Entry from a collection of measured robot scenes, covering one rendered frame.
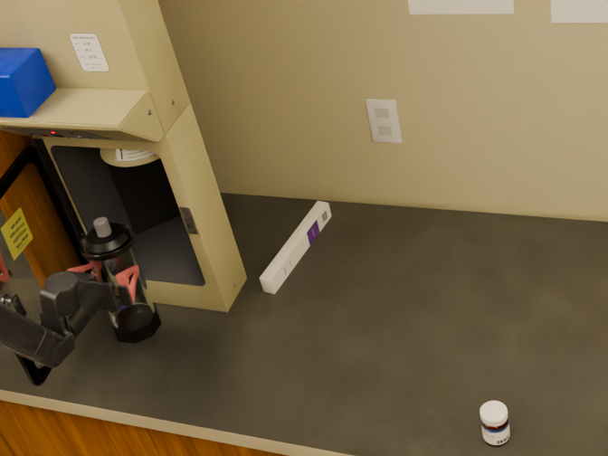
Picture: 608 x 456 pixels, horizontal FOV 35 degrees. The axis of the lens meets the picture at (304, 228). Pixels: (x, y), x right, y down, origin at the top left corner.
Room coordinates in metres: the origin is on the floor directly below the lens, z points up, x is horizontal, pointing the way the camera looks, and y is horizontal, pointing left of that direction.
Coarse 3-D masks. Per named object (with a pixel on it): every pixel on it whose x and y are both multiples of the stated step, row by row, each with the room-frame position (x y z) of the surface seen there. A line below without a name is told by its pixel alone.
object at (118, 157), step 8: (104, 152) 1.66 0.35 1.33; (112, 152) 1.64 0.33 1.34; (120, 152) 1.63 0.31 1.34; (128, 152) 1.62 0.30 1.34; (136, 152) 1.62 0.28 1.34; (144, 152) 1.62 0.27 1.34; (152, 152) 1.62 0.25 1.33; (104, 160) 1.66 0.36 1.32; (112, 160) 1.64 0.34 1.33; (120, 160) 1.62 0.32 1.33; (128, 160) 1.62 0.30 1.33; (136, 160) 1.61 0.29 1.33; (144, 160) 1.61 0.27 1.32; (152, 160) 1.61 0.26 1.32
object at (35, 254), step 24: (24, 168) 1.63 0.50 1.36; (24, 192) 1.60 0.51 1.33; (0, 216) 1.52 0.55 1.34; (24, 216) 1.57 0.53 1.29; (48, 216) 1.63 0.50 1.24; (0, 240) 1.49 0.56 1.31; (24, 240) 1.55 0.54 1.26; (48, 240) 1.60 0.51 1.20; (0, 264) 1.47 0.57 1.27; (24, 264) 1.52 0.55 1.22; (48, 264) 1.57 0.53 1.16; (72, 264) 1.64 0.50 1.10; (0, 288) 1.44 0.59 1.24; (24, 288) 1.49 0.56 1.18
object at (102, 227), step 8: (96, 224) 1.50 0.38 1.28; (104, 224) 1.49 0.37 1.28; (112, 224) 1.53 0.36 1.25; (120, 224) 1.52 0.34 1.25; (96, 232) 1.51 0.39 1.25; (104, 232) 1.49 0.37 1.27; (112, 232) 1.50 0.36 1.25; (120, 232) 1.49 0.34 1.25; (128, 232) 1.51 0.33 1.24; (88, 240) 1.49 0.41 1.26; (96, 240) 1.49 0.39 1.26; (104, 240) 1.48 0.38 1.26; (112, 240) 1.47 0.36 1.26; (120, 240) 1.48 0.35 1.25; (88, 248) 1.48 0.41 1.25; (96, 248) 1.47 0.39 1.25; (104, 248) 1.46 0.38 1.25; (112, 248) 1.46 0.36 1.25
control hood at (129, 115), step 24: (72, 96) 1.59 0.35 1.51; (96, 96) 1.57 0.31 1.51; (120, 96) 1.54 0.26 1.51; (144, 96) 1.53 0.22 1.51; (0, 120) 1.57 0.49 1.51; (24, 120) 1.55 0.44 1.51; (48, 120) 1.52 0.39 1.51; (72, 120) 1.50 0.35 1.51; (96, 120) 1.48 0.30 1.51; (120, 120) 1.46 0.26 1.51; (144, 120) 1.50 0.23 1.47
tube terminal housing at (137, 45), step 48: (0, 0) 1.67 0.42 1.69; (48, 0) 1.61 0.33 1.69; (96, 0) 1.56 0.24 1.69; (144, 0) 1.60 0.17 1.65; (48, 48) 1.63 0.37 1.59; (144, 48) 1.56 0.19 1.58; (48, 144) 1.68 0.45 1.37; (96, 144) 1.62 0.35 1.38; (144, 144) 1.57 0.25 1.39; (192, 144) 1.60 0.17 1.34; (192, 192) 1.56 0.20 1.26; (192, 240) 1.55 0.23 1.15; (192, 288) 1.58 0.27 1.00; (240, 288) 1.60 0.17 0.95
